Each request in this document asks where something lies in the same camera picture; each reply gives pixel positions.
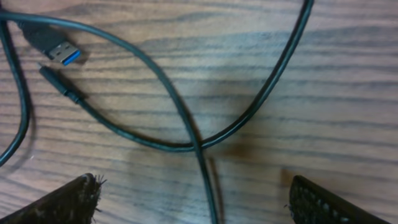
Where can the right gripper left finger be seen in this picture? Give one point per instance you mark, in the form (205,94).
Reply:
(74,202)

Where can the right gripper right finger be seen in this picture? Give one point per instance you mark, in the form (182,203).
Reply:
(311,204)

